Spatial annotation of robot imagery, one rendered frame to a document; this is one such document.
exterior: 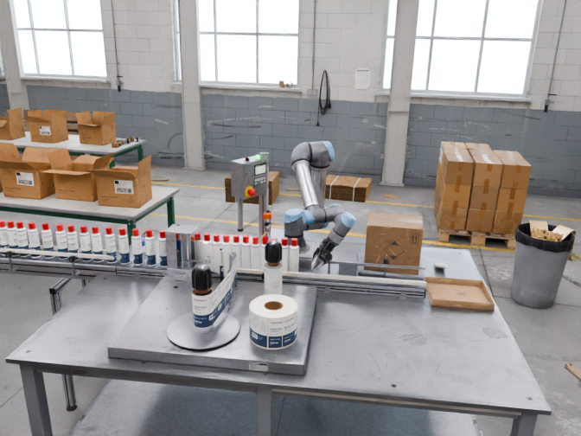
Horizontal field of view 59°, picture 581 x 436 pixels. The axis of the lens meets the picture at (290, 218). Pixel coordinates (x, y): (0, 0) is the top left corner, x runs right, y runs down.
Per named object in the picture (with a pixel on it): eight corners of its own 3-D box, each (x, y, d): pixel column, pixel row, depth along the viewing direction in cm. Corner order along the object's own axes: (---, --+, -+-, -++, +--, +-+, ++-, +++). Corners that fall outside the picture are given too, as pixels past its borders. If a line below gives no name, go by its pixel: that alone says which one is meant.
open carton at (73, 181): (41, 202, 413) (34, 157, 401) (79, 185, 462) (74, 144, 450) (92, 208, 405) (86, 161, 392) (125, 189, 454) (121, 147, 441)
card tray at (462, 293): (430, 305, 256) (431, 298, 255) (424, 282, 281) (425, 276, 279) (494, 310, 253) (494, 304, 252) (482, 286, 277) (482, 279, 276)
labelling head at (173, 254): (167, 278, 266) (164, 232, 258) (175, 268, 279) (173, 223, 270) (194, 280, 265) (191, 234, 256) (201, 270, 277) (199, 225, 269)
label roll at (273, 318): (243, 328, 224) (243, 298, 219) (286, 320, 231) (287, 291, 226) (258, 353, 206) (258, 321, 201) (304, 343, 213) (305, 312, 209)
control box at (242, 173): (231, 196, 269) (230, 160, 262) (254, 189, 281) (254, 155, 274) (244, 200, 262) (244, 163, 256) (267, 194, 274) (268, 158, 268)
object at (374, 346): (6, 362, 208) (5, 358, 208) (147, 232, 349) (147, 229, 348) (551, 415, 186) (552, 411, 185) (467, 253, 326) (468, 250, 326)
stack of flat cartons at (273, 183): (224, 201, 681) (223, 178, 670) (234, 190, 731) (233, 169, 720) (272, 205, 672) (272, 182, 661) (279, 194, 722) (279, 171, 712)
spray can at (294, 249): (287, 276, 273) (288, 240, 266) (290, 272, 278) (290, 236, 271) (296, 277, 272) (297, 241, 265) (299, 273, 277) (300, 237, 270)
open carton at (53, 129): (22, 143, 632) (18, 112, 620) (47, 137, 670) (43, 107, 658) (49, 145, 622) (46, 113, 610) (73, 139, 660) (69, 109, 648)
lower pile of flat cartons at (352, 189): (318, 198, 706) (319, 182, 699) (327, 188, 755) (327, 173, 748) (366, 202, 689) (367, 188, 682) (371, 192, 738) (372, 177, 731)
